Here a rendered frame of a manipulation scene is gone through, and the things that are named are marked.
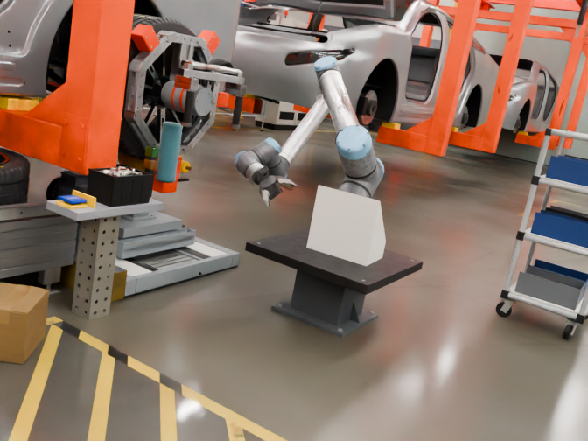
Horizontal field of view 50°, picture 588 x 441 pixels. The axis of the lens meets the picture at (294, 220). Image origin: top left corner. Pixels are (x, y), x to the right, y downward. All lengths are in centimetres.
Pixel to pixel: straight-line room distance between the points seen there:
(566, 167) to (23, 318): 251
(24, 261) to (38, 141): 50
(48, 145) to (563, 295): 251
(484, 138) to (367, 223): 545
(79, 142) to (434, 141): 421
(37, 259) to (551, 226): 240
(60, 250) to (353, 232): 121
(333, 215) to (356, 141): 34
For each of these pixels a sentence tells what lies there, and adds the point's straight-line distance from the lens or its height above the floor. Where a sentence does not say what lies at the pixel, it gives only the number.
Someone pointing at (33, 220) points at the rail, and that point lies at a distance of 259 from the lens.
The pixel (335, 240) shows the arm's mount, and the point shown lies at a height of 37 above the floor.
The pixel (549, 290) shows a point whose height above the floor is 22.
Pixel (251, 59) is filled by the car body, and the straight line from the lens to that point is 562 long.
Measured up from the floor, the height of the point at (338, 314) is 7.
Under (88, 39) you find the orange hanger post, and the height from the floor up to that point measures 103.
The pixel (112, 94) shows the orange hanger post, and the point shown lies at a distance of 259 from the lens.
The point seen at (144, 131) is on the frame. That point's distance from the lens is 285.
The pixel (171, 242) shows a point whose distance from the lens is 319.
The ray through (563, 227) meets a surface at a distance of 339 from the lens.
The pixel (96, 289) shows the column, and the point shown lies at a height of 12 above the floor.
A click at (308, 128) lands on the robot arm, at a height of 79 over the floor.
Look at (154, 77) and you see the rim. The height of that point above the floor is 91.
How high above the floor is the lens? 105
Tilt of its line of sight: 13 degrees down
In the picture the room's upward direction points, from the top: 10 degrees clockwise
